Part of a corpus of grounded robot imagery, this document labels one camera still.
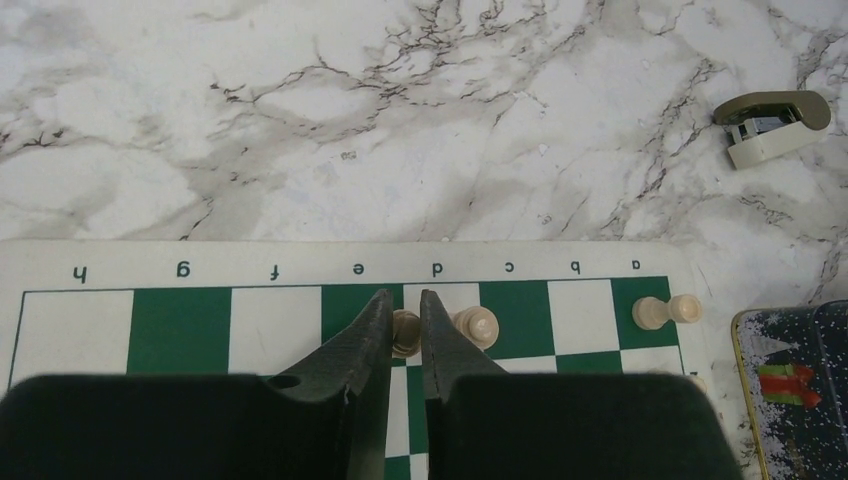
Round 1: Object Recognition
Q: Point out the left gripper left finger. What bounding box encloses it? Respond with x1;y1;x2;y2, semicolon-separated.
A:
1;289;393;479

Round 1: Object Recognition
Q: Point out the beige stapler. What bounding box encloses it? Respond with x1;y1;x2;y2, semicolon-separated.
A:
713;90;832;170

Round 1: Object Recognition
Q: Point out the light pawn chess piece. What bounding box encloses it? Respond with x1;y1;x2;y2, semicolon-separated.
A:
687;374;708;394

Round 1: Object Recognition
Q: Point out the gold tin with light pieces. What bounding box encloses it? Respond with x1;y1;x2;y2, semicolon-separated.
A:
731;300;847;479

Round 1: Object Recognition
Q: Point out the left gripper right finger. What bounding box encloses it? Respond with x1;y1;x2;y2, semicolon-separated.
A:
420;290;741;479

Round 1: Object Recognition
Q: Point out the green white chess board mat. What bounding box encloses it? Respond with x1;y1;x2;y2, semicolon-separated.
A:
1;241;709;479

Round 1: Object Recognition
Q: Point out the light king chess piece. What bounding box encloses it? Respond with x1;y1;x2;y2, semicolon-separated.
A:
452;306;500;350

